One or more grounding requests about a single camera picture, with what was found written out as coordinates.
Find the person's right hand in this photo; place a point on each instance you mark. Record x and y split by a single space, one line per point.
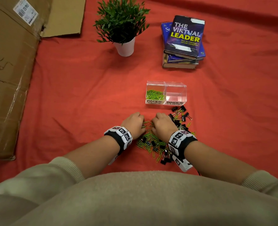
165 128

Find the brown book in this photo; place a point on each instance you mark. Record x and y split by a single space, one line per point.
179 65

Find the clear two-compartment plastic box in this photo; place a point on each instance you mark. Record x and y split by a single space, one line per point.
174 91

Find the blue book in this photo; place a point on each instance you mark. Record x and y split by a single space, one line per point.
165 30

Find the white shipping label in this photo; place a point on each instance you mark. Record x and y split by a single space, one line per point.
25 11

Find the person's left hand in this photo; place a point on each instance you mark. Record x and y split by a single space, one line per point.
134 125

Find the pile of green paper clips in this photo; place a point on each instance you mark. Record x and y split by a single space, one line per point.
150 138
154 95

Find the person's left forearm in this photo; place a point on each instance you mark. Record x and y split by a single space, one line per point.
92 155

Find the person's right forearm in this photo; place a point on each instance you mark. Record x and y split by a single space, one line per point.
219 160

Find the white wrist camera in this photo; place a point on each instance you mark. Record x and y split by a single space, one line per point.
181 164
113 160

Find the brown cardboard box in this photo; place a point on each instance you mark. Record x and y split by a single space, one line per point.
9 80

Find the red cloth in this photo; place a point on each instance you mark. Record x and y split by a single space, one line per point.
223 91

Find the green plant in white pot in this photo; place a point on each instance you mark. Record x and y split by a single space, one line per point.
120 21

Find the dark purple book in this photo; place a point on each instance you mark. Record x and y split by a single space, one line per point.
185 37

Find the pile of black binder clips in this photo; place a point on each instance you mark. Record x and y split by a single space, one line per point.
174 109

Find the beige sweater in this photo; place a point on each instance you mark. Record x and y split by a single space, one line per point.
141 202

